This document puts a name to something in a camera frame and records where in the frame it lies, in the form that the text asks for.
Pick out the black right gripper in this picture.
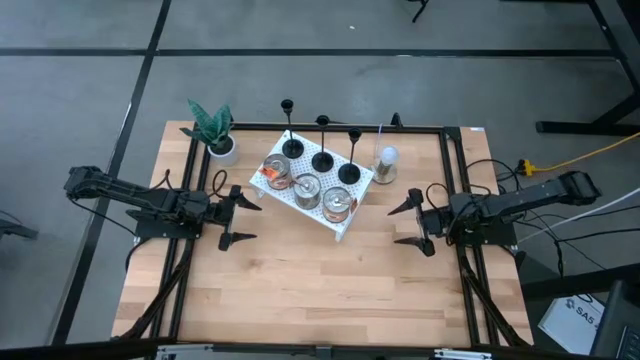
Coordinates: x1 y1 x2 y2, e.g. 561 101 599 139
387 187 454 258

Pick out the white printed box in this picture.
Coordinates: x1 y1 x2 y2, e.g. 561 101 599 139
538 295 607 356

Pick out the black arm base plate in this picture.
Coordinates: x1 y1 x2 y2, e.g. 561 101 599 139
447 219 517 246
133 208 205 240

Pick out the candle tin with orange tag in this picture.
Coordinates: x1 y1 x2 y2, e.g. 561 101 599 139
258 153 294 192

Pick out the white perforated shelf riser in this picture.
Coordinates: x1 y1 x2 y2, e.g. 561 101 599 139
248 129 375 244

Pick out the black desk frame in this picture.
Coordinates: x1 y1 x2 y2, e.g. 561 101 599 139
534 0 640 137

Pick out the black cable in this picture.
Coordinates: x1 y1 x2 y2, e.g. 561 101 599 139
549 227 640 246

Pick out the yellow extension cable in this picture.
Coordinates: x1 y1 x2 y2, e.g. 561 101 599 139
518 132 640 177

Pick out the black floor stand leg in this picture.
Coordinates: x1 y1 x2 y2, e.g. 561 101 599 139
0 209 40 241

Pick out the black candlestick holder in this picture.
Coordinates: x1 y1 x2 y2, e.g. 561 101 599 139
280 98 306 161
337 127 363 186
310 114 336 174

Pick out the green plant in white pot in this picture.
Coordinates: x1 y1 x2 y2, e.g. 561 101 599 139
179 98 239 167

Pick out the white cable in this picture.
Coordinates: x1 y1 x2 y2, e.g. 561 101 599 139
517 187 640 245

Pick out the black overhead rig bar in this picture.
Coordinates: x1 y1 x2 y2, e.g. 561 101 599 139
0 337 640 360

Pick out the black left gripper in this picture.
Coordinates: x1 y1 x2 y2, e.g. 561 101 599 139
207 184 263 252

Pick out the black laptop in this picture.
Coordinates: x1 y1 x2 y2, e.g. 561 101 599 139
589 278 640 360

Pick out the silver candle tin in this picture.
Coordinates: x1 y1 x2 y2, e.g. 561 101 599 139
321 186 359 224
292 172 323 211

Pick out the black aluminium table frame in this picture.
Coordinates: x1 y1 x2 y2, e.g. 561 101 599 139
112 122 534 349

